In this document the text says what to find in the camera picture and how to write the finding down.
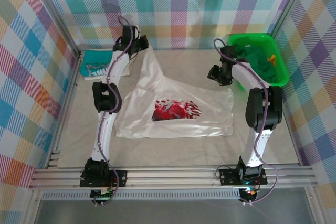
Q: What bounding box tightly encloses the white t-shirt with red print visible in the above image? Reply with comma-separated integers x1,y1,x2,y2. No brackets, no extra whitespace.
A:
115,47,235,138

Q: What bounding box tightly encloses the crumpled green t-shirt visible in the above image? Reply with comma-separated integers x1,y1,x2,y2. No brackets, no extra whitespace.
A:
232,42,283,84

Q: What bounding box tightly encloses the folded teal SHINE t-shirt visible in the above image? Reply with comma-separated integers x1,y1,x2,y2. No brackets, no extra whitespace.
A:
79,50,113,78

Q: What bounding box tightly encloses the crumpled yellow t-shirt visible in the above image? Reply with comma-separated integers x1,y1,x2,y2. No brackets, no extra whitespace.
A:
265,54,278,67

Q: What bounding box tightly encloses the green plastic basket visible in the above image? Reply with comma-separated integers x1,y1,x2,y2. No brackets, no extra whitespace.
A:
227,33,290,91

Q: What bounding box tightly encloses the right controller circuit board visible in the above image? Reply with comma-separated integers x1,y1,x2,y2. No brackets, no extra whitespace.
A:
238,186,260,205

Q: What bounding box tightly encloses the controller circuit board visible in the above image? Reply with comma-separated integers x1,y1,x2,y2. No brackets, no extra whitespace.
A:
238,186,260,205
90,186,118,208

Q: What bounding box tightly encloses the left controller circuit board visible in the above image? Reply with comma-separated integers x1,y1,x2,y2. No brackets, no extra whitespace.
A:
90,186,118,208

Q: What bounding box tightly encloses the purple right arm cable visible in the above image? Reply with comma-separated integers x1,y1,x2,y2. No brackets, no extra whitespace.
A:
213,38,279,205

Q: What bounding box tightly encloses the aluminium frame post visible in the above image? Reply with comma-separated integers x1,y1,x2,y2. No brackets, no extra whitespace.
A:
267,0,315,40
26,0,82,56

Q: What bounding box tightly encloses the aluminium table side rail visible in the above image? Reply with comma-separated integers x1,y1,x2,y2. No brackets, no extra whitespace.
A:
44,52,85,169
275,84,302,167

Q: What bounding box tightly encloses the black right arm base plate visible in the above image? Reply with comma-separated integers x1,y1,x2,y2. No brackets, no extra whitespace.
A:
219,168,268,186

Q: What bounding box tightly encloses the aluminium mounting rail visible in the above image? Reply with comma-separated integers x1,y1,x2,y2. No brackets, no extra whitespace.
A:
28,165,319,190

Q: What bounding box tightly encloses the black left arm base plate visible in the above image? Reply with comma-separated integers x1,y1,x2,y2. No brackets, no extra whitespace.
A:
79,170,128,188

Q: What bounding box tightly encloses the slotted grey cable duct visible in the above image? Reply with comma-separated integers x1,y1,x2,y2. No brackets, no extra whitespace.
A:
41,191,241,200

